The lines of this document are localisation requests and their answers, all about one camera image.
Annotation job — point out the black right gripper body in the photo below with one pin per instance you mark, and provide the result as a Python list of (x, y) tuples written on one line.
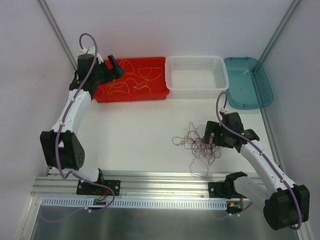
[(216, 137)]

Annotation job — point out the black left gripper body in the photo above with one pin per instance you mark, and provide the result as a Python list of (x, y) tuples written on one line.
[(108, 73)]

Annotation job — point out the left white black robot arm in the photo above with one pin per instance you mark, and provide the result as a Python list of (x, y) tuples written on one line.
[(61, 147)]

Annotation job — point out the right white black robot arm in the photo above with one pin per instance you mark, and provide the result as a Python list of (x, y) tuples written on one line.
[(284, 203)]

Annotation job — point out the red plastic tray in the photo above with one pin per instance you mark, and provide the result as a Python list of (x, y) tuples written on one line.
[(144, 80)]

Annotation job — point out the teal transparent plastic tray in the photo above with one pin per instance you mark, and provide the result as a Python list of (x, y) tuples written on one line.
[(249, 87)]

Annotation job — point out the white perforated plastic basket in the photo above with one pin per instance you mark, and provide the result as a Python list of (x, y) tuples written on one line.
[(195, 76)]

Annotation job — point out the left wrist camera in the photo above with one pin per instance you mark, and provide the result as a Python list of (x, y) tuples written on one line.
[(92, 51)]

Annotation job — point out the left aluminium frame post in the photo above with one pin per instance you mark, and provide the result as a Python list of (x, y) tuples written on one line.
[(57, 32)]

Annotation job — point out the aluminium frame post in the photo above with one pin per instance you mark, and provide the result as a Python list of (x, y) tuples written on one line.
[(294, 4), (57, 32)]

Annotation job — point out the aluminium extrusion rail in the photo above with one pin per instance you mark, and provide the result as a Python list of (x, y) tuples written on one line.
[(134, 184)]

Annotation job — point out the white slotted cable duct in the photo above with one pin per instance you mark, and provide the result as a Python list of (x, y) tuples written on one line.
[(220, 205)]

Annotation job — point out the right aluminium frame post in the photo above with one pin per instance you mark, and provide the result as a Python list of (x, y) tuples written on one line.
[(294, 4)]

